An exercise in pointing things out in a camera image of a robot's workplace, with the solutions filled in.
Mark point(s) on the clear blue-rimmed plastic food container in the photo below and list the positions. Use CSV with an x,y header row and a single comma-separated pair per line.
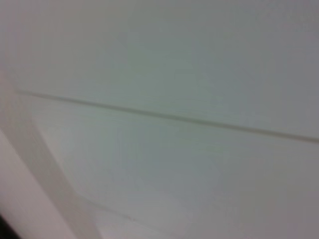
x,y
174,149

